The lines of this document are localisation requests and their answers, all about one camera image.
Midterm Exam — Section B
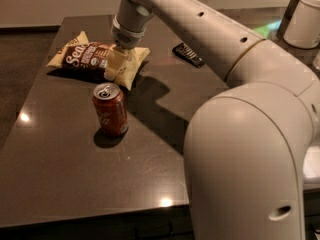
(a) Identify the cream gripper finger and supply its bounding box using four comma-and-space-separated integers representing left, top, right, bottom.
123, 49, 136, 58
104, 49, 124, 81

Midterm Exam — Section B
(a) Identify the brown and cream chip bag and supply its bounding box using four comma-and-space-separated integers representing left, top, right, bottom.
47, 31, 150, 90

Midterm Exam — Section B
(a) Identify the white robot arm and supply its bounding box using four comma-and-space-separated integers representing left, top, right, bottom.
112, 0, 320, 240

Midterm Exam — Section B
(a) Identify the red soda can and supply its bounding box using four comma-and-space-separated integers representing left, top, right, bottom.
92, 82, 128, 137

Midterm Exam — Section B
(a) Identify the black candy bar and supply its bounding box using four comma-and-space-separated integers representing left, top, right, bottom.
172, 43, 205, 68

